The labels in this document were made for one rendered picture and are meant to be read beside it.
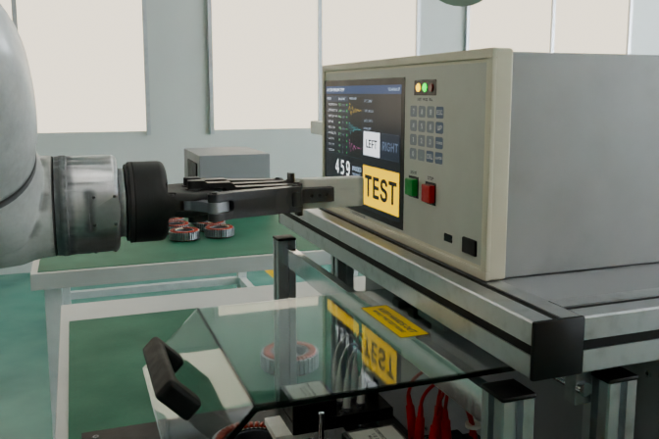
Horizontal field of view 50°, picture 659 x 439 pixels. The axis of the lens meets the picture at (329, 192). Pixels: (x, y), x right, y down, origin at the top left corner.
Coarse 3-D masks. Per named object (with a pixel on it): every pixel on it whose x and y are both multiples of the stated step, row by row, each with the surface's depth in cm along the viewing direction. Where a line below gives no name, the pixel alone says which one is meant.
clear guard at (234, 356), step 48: (384, 288) 78; (192, 336) 67; (240, 336) 63; (288, 336) 63; (336, 336) 63; (384, 336) 63; (432, 336) 63; (192, 384) 59; (240, 384) 53; (288, 384) 53; (336, 384) 53; (384, 384) 53; (192, 432) 53
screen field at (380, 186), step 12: (372, 168) 85; (372, 180) 85; (384, 180) 82; (396, 180) 79; (372, 192) 86; (384, 192) 82; (396, 192) 79; (372, 204) 86; (384, 204) 82; (396, 204) 79; (396, 216) 79
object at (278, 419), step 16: (336, 400) 95; (352, 400) 99; (368, 400) 100; (384, 400) 100; (272, 416) 98; (288, 416) 95; (304, 416) 94; (336, 416) 95; (352, 416) 96; (368, 416) 96; (384, 416) 97; (272, 432) 94; (288, 432) 94; (304, 432) 93
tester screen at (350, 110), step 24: (336, 96) 95; (360, 96) 88; (384, 96) 81; (336, 120) 96; (360, 120) 88; (384, 120) 81; (336, 144) 96; (360, 144) 88; (360, 168) 89; (384, 168) 82; (384, 216) 82
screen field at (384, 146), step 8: (368, 136) 86; (376, 136) 84; (384, 136) 81; (392, 136) 79; (368, 144) 86; (376, 144) 84; (384, 144) 81; (392, 144) 79; (368, 152) 86; (376, 152) 84; (384, 152) 81; (392, 152) 79; (392, 160) 80
